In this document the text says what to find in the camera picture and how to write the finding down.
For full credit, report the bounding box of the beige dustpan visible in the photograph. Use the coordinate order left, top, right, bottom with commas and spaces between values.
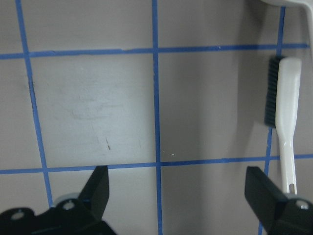
263, 0, 313, 48

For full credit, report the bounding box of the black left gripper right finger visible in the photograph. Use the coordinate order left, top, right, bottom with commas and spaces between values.
245, 166, 313, 235

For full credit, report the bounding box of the beige hand brush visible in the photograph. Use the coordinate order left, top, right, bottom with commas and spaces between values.
264, 56, 302, 195

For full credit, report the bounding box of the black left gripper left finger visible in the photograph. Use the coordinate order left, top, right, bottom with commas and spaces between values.
0, 165, 115, 235

